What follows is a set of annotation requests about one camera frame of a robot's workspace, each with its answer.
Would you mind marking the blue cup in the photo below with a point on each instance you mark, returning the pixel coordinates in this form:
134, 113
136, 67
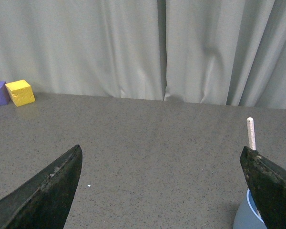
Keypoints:
246, 216

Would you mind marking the white chopstick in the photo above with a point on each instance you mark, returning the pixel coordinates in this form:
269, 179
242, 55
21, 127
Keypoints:
251, 133

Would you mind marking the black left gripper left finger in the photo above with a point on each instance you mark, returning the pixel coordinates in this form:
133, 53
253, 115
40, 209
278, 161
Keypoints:
44, 201

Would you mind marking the yellow foam cube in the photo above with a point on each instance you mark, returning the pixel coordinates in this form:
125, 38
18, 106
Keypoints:
20, 92

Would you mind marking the grey-white curtain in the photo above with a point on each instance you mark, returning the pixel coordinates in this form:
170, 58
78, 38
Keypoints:
230, 52

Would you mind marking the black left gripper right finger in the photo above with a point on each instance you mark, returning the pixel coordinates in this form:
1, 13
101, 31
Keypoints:
267, 183

